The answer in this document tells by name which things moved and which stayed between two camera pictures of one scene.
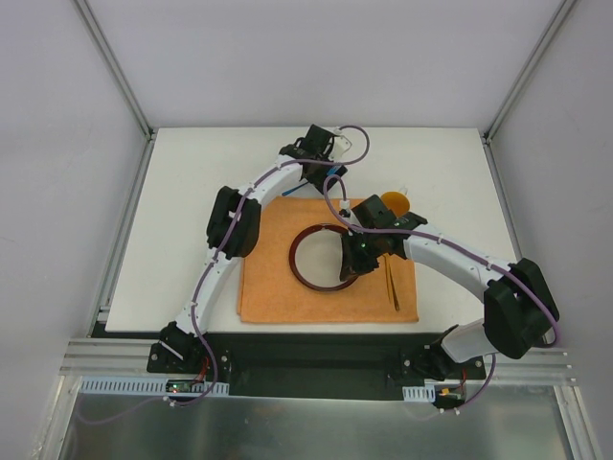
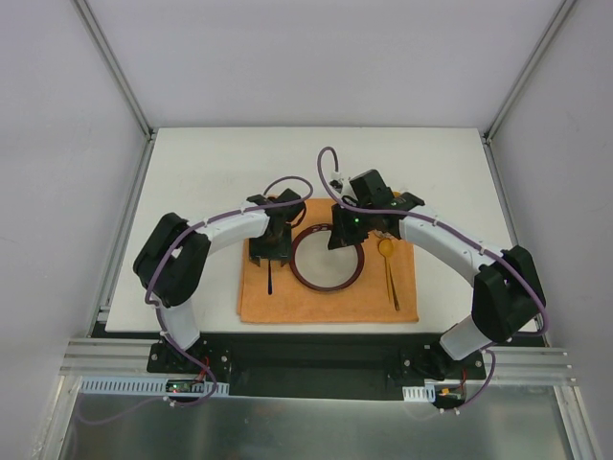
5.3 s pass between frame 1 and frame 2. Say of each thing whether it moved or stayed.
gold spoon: stayed
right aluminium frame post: stayed
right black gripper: moved
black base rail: stayed
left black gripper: moved
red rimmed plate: stayed
